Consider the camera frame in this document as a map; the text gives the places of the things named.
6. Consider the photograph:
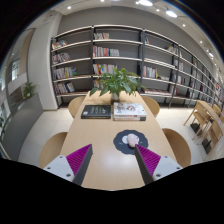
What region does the white illustrated cover book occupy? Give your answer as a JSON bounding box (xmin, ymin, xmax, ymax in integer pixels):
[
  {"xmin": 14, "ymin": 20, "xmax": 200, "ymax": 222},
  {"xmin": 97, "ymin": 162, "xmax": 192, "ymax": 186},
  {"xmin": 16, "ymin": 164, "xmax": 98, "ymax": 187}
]
[{"xmin": 113, "ymin": 102, "xmax": 148, "ymax": 118}]

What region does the ceiling spot lights group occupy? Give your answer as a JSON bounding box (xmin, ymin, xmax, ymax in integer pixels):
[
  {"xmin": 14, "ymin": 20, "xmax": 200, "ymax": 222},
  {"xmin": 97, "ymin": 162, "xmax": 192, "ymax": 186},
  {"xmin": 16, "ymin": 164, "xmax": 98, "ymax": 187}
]
[{"xmin": 66, "ymin": 0, "xmax": 216, "ymax": 58}]

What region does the small green background plant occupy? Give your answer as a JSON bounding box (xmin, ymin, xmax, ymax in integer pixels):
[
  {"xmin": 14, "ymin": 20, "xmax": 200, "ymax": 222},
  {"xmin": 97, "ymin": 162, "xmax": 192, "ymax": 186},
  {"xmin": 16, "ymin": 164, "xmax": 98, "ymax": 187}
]
[{"xmin": 22, "ymin": 81, "xmax": 38, "ymax": 100}]

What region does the pink computer mouse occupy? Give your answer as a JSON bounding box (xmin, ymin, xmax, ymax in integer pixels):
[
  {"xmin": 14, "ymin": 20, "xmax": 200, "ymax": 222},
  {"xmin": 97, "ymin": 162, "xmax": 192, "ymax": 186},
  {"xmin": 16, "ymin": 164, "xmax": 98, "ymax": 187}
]
[{"xmin": 126, "ymin": 133, "xmax": 141, "ymax": 149}]

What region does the wooden slatted chair group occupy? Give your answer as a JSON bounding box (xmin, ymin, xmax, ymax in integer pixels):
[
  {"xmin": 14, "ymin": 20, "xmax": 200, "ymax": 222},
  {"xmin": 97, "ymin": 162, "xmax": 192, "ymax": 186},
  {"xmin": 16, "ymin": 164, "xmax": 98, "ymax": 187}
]
[{"xmin": 182, "ymin": 99, "xmax": 224, "ymax": 156}]

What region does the grey bookshelf unit with books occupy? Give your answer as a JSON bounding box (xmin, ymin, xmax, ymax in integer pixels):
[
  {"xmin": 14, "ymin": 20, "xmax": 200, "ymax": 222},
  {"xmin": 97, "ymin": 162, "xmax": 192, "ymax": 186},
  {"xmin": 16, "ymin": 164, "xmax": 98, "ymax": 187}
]
[{"xmin": 49, "ymin": 23, "xmax": 224, "ymax": 109}]

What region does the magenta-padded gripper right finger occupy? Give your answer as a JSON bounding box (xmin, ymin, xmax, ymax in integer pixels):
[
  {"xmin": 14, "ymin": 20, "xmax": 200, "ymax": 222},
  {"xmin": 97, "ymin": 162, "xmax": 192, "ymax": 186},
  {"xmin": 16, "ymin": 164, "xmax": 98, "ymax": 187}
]
[{"xmin": 134, "ymin": 143, "xmax": 184, "ymax": 185}]

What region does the black hardcover book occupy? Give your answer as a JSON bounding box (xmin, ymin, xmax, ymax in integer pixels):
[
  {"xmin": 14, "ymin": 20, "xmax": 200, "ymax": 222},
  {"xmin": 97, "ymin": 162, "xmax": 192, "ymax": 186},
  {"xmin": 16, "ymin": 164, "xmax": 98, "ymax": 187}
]
[{"xmin": 80, "ymin": 104, "xmax": 112, "ymax": 120}]

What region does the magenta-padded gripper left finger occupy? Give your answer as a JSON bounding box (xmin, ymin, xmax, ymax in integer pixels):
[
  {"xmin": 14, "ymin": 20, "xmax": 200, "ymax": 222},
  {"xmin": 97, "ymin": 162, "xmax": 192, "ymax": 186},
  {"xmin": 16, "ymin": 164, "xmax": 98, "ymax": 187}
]
[{"xmin": 43, "ymin": 143, "xmax": 94, "ymax": 187}]

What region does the green potted plant white pot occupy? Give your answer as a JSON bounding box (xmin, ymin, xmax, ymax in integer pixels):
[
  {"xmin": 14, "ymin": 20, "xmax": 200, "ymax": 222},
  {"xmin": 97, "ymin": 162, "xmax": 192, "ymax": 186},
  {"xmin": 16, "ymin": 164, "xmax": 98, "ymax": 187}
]
[{"xmin": 89, "ymin": 67, "xmax": 146, "ymax": 103}]

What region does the dark round printed mouse pad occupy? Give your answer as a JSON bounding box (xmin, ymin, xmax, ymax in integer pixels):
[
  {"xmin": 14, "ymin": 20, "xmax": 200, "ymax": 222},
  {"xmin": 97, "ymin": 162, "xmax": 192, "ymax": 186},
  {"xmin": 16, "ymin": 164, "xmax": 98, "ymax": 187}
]
[{"xmin": 112, "ymin": 129, "xmax": 149, "ymax": 156}]

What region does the white book with dark spine end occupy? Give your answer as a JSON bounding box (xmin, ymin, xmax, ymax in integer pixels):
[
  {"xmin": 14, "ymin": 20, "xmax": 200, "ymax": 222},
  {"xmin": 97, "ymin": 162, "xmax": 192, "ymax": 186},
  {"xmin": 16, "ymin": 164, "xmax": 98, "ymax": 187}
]
[{"xmin": 113, "ymin": 114, "xmax": 147, "ymax": 122}]

